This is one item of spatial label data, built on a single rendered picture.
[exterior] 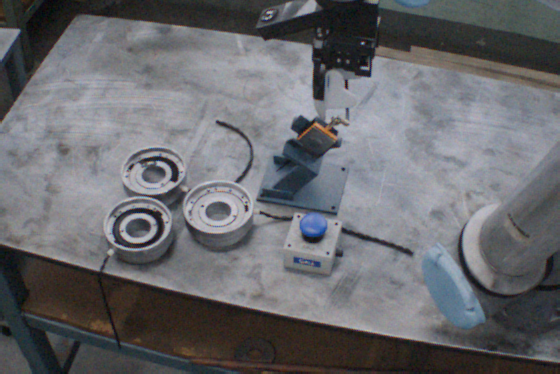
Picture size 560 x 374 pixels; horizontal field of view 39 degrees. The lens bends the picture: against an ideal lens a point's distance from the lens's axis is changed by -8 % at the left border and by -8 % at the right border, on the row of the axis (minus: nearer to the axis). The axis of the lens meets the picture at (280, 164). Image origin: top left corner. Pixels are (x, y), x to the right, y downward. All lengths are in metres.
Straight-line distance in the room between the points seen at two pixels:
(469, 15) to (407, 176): 1.57
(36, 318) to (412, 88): 0.81
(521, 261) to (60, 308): 0.91
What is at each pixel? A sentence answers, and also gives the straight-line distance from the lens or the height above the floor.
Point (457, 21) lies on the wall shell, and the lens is 2.91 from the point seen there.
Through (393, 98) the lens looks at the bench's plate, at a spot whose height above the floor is 0.80.
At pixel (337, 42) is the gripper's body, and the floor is 1.12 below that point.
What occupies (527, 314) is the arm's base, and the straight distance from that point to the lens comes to 1.19.
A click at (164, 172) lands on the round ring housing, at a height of 0.82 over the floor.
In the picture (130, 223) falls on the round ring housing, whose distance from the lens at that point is 1.28.
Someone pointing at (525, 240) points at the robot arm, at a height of 1.13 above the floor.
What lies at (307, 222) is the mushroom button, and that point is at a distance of 1.20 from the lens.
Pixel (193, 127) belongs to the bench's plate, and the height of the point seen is 0.80.
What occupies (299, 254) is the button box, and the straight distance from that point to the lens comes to 1.21.
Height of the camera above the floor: 1.79
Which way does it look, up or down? 46 degrees down
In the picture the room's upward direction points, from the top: straight up
